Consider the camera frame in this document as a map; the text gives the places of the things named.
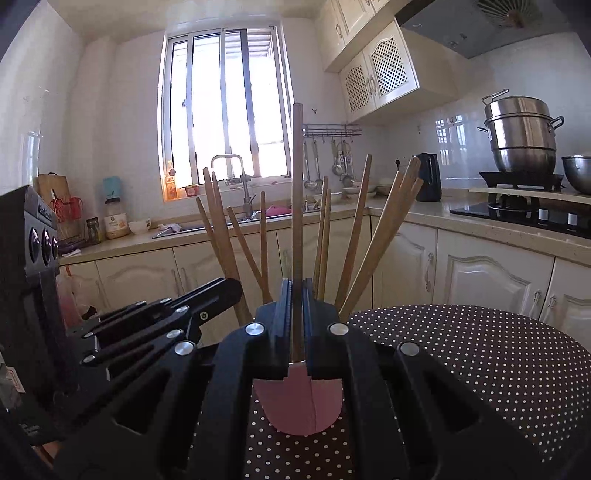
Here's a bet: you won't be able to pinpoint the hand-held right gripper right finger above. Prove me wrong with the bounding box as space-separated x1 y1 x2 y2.
301 277 555 480

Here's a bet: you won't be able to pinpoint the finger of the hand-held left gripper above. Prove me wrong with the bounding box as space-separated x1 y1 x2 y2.
82 318 204 367
99 278 244 335

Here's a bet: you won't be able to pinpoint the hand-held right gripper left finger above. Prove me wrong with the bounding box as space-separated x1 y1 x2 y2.
53 277 293 480

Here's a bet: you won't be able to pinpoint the pink cup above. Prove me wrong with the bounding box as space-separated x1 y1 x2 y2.
253 360 343 437

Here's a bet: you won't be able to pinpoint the bunch of wooden chopsticks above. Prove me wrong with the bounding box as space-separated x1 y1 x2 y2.
196 154 424 326

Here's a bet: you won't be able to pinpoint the single wooden chopstick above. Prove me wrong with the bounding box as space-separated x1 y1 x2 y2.
291 103 305 363

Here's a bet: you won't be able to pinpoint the hanging steel utensils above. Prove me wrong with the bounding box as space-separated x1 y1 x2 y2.
331 138 355 188

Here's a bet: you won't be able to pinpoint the steel kitchen sink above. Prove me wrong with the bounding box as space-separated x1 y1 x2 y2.
151 210 324 240

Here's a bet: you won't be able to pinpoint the steel faucet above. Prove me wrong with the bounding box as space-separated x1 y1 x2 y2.
211 154 257 220

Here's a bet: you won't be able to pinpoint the white jar with dark lid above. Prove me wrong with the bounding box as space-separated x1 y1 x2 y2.
104 198 130 240

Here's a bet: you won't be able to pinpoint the wooden cutting board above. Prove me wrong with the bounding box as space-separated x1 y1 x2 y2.
37 173 70 217

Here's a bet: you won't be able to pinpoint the brown polka dot tablecloth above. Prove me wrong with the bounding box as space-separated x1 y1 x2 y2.
189 304 591 480

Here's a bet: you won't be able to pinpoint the hanging steel ladle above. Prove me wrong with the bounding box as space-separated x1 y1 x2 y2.
302 138 324 190

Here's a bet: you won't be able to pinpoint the beige stone countertop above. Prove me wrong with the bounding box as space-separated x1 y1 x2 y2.
60 196 591 268

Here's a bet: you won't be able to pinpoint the barred kitchen window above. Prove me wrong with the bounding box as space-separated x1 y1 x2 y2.
159 25 296 201

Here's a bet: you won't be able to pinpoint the black kettle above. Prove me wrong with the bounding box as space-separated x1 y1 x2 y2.
412 153 443 202

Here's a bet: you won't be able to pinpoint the black glass gas hob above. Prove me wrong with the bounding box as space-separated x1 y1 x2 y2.
450 194 591 232

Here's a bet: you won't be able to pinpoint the light wooden board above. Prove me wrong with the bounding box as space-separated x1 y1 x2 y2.
468 185 591 206

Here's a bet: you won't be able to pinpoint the stainless steel steamer pot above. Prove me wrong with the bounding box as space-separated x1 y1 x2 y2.
478 89 565 174

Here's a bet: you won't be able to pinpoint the cream upper cabinet row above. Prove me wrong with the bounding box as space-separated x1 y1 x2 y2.
316 0 402 72

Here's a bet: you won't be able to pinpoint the grey range hood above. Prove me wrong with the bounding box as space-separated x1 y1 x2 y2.
394 0 591 60

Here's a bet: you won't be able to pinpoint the red wire rack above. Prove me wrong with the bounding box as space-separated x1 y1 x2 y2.
51 196 85 245

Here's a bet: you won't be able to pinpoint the lattice door wall cabinet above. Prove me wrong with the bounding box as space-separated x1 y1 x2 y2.
339 21 455 124

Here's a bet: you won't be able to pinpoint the steel wok with black handle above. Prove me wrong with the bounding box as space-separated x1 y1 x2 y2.
561 155 591 195

